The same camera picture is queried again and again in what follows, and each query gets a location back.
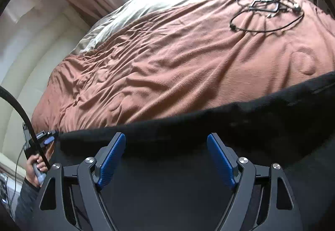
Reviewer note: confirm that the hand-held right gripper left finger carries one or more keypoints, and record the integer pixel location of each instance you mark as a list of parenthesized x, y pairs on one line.
[(112, 160)]

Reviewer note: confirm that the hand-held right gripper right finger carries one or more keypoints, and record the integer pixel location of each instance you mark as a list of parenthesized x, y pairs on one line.
[(222, 160)]

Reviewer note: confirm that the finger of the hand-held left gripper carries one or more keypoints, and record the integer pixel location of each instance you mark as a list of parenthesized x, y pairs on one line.
[(49, 140), (47, 133)]

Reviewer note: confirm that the black pants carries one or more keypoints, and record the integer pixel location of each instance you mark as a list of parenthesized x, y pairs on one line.
[(183, 142)]

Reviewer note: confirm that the person's left forearm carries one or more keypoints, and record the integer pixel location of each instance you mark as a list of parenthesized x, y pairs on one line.
[(26, 202)]

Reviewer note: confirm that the person's left hand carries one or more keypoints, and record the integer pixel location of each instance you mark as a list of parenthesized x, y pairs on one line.
[(35, 172)]

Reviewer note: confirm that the brown blanket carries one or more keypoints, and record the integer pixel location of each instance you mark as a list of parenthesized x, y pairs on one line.
[(170, 63)]

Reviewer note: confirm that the small black device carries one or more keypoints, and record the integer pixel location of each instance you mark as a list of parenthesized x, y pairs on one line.
[(264, 5)]

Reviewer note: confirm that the cream bed sheet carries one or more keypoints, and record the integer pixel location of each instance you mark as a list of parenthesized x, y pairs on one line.
[(162, 3)]

